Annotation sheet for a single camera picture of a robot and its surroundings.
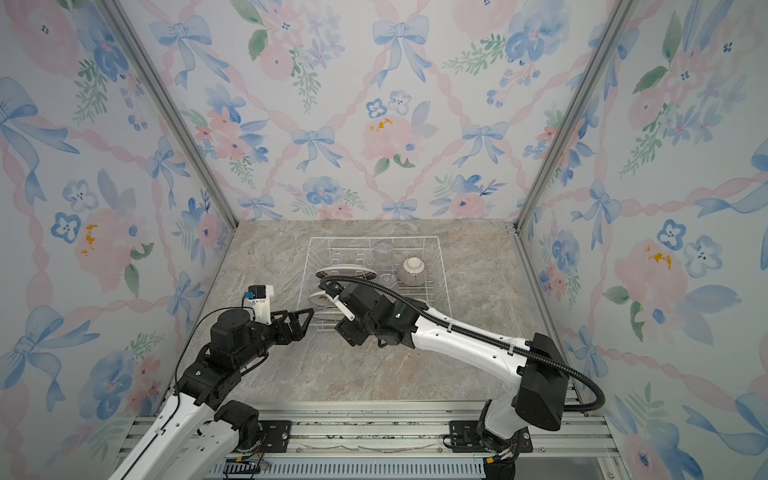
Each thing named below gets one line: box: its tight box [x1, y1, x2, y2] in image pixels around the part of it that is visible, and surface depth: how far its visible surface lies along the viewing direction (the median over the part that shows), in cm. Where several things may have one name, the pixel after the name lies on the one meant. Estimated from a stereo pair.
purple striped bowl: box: [398, 256, 428, 287], surface depth 102 cm
